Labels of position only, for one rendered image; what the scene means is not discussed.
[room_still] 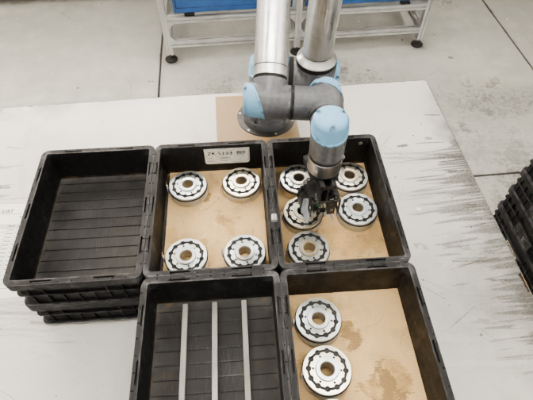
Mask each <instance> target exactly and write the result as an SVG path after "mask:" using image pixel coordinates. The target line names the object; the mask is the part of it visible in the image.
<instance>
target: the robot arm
mask: <svg viewBox="0 0 533 400"><path fill-rule="evenodd" d="M342 2H343V0H309V4H308V11H307V18H306V25H305V38H304V44H303V48H301V49H300V50H299V51H298V53H297V57H296V56H289V54H288V53H289V37H290V5H291V0H257V8H256V24H255V53H254V54H253V55H252V57H251V58H250V62H249V69H248V74H249V83H245V84H244V87H243V120H244V122H245V124H246V125H247V126H249V127H250V128H251V129H254V130H256V131H260V132H265V133H269V132H275V131H278V130H280V129H282V128H284V127H285V126H286V125H287V124H288V122H289V120H296V121H309V124H310V142H309V154H307V155H305V156H303V162H304V166H305V168H306V170H307V172H308V174H309V177H310V178H307V179H306V180H305V181H304V182H303V186H300V189H299V191H298V192H297V200H298V203H299V206H300V209H301V214H302V216H304V217H305V221H306V223H309V217H311V213H312V211H313V212H318V211H320V213H322V212H323V217H325V216H326V215H327V214H329V215H330V217H331V219H332V220H333V213H334V212H335V209H336V212H337V213H339V208H340V203H341V198H340V196H339V192H338V188H337V184H336V180H337V178H338V177H339V172H340V169H341V166H342V161H343V160H344V159H345V155H344V150H345V146H346V142H347V137H348V134H349V130H350V126H349V124H350V118H349V116H348V114H347V113H346V112H345V110H344V107H343V103H344V98H343V92H342V89H341V86H340V84H339V83H338V82H339V74H340V61H339V60H338V59H337V58H336V54H335V53H334V52H333V48H334V44H335V40H336V32H337V28H338V23H339V16H340V11H341V6H342ZM337 202H339V205H338V206H337Z"/></svg>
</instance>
